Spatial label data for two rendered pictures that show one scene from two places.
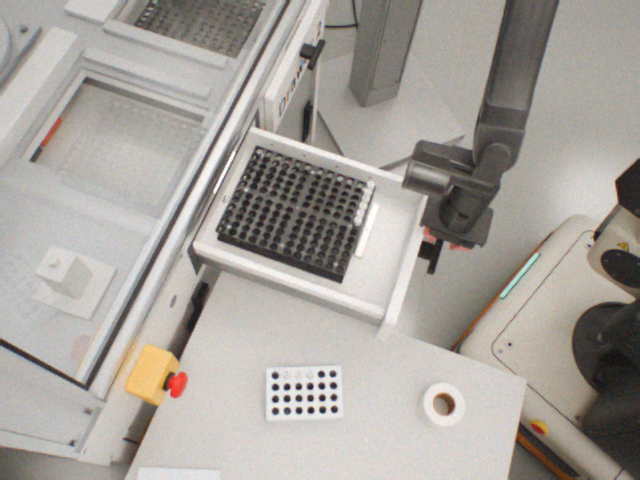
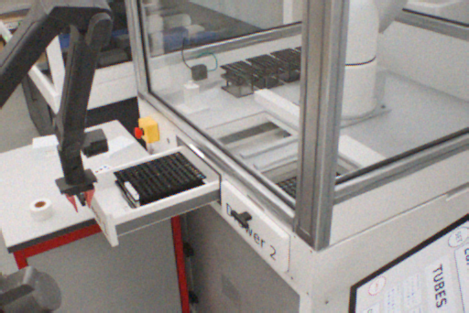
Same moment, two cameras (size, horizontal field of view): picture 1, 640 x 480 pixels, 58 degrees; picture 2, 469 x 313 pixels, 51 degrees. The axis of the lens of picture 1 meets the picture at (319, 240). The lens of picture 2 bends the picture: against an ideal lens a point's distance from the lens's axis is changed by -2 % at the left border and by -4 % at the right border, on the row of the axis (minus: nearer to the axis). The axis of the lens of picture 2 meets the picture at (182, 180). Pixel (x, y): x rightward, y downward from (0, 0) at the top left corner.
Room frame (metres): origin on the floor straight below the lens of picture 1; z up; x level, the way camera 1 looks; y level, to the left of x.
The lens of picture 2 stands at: (1.50, -0.64, 1.67)
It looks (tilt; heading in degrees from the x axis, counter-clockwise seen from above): 32 degrees down; 144
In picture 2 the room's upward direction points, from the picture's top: 6 degrees counter-clockwise
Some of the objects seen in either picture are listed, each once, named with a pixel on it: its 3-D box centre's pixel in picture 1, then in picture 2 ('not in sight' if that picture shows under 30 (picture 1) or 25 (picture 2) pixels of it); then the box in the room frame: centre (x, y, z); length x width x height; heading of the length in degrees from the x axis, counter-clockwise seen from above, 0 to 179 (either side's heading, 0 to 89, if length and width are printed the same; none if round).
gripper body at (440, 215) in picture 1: (461, 210); (74, 173); (0.42, -0.20, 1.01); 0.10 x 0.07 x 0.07; 78
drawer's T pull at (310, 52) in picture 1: (310, 52); (243, 217); (0.76, 0.07, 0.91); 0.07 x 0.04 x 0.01; 168
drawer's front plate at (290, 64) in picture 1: (296, 59); (252, 223); (0.77, 0.09, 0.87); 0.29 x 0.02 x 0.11; 168
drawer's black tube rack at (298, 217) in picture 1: (297, 216); (159, 183); (0.44, 0.04, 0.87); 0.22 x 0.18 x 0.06; 78
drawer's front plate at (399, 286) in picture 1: (409, 253); (95, 203); (0.39, -0.15, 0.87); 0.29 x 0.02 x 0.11; 168
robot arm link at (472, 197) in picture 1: (470, 188); (71, 152); (0.42, -0.20, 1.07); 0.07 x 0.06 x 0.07; 79
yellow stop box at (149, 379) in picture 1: (155, 376); (147, 130); (0.14, 0.22, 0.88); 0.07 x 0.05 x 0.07; 168
